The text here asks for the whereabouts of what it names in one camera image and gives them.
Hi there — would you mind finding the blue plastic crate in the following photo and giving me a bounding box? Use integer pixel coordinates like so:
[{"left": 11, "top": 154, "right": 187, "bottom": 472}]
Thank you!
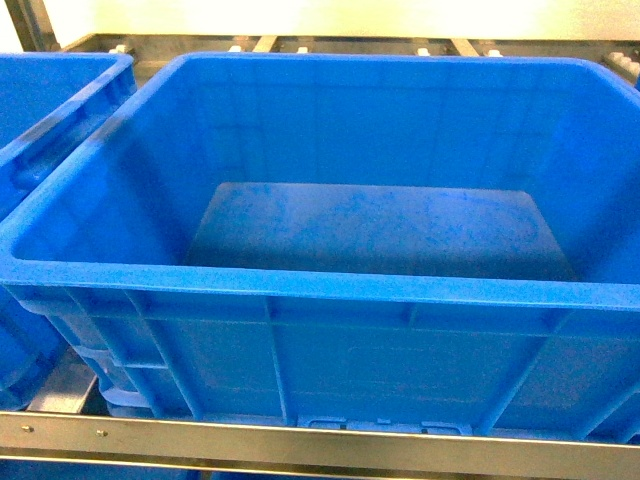
[
  {"left": 1, "top": 53, "right": 137, "bottom": 411},
  {"left": 0, "top": 51, "right": 640, "bottom": 443}
]

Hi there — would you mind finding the stainless steel roller rack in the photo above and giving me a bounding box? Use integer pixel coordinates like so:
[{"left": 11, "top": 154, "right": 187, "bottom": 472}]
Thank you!
[{"left": 0, "top": 0, "right": 640, "bottom": 480}]

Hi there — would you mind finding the lower left blue crate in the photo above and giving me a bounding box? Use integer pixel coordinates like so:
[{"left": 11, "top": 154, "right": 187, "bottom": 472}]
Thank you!
[{"left": 1, "top": 460, "right": 199, "bottom": 480}]

